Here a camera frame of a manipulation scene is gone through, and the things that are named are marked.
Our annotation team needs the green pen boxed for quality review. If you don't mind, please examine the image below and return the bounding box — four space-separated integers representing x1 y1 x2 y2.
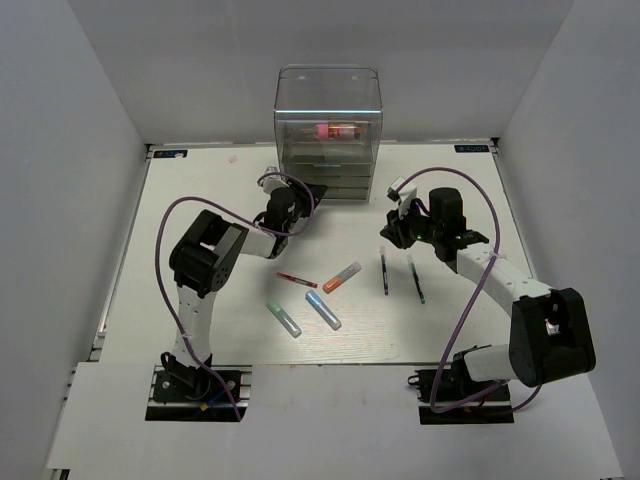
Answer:
406 254 426 305

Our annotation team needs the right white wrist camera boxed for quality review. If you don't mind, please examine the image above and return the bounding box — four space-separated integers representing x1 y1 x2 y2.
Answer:
387 176 417 218

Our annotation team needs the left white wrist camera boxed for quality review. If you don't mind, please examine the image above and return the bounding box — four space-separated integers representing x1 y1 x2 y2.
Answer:
257 166 287 195

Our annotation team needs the red pen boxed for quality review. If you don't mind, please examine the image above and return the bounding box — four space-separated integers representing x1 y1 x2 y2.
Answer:
276 272 318 289

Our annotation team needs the blue capped highlighter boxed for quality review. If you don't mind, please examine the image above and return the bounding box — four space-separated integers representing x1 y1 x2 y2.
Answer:
305 290 342 331

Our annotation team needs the pink capped glue tube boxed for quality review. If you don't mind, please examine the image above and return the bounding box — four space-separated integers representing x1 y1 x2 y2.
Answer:
313 123 362 141

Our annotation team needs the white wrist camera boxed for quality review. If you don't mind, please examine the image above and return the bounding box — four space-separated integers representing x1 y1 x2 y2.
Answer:
387 176 417 218
257 166 287 195

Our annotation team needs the green capped highlighter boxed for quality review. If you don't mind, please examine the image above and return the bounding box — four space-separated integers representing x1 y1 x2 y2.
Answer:
266 300 302 338

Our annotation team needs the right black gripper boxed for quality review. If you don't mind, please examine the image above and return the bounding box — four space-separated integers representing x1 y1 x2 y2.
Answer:
381 199 442 249

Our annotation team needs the orange capped highlighter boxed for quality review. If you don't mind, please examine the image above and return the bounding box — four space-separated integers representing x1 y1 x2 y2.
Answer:
322 262 361 294

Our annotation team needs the purple pen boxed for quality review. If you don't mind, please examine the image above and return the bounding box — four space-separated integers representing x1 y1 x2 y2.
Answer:
379 246 389 296

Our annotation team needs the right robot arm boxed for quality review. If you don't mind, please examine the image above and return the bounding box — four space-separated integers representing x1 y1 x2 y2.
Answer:
381 185 596 399

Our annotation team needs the clear acrylic drawer organizer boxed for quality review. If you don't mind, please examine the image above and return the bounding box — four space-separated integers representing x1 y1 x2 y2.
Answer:
274 64 383 202

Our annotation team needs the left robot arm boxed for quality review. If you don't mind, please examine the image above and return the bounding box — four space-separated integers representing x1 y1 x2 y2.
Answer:
163 180 328 399

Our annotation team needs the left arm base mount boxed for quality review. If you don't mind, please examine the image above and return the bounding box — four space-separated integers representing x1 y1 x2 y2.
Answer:
145 365 252 423

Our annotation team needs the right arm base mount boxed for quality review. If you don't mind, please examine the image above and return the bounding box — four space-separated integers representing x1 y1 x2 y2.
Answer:
408 367 515 427

